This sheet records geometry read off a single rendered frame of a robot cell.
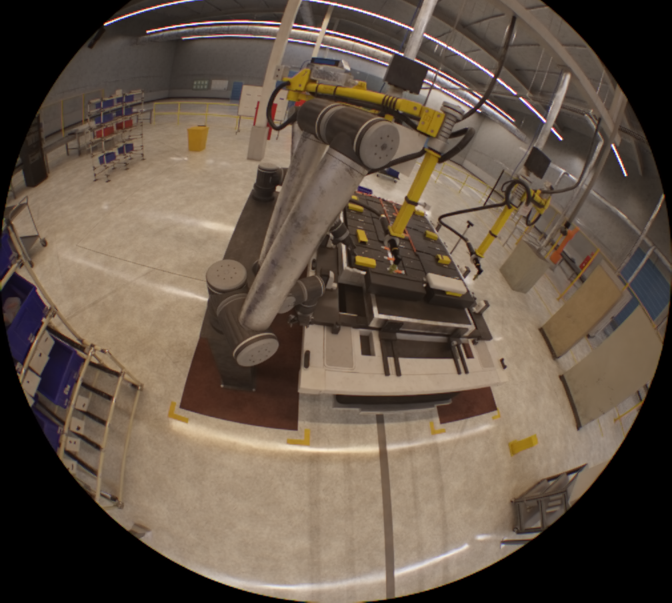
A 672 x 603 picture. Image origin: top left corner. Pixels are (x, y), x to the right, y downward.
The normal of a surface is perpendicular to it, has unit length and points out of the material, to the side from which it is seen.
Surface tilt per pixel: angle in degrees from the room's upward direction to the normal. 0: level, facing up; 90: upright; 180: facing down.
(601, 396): 90
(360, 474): 0
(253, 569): 0
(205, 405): 0
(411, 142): 90
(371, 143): 90
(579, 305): 90
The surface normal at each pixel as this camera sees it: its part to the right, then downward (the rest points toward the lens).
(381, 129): 0.55, 0.58
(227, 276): 0.28, -0.72
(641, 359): -0.96, -0.19
